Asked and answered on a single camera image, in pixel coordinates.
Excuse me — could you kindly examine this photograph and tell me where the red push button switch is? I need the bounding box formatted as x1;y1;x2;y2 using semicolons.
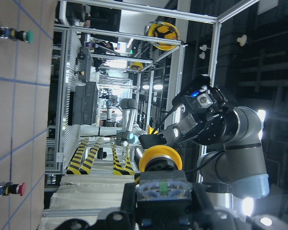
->
0;182;26;196

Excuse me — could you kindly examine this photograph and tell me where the large yellow hard hat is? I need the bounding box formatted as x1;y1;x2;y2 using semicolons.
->
144;21;180;51

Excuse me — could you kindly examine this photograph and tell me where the aluminium cage frame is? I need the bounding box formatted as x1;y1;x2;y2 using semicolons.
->
42;0;260;218

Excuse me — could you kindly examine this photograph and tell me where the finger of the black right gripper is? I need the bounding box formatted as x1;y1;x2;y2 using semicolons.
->
139;134;173;150

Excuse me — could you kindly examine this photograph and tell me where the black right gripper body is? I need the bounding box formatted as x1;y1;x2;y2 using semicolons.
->
172;74;233;145

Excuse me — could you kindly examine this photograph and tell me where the green push button switch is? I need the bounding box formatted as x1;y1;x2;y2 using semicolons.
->
0;27;34;44

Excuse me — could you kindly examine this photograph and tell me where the yellow push button switch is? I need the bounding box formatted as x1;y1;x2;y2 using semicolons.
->
136;145;192;213

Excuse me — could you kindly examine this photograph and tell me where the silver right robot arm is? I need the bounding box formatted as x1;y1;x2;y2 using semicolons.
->
132;74;269;230

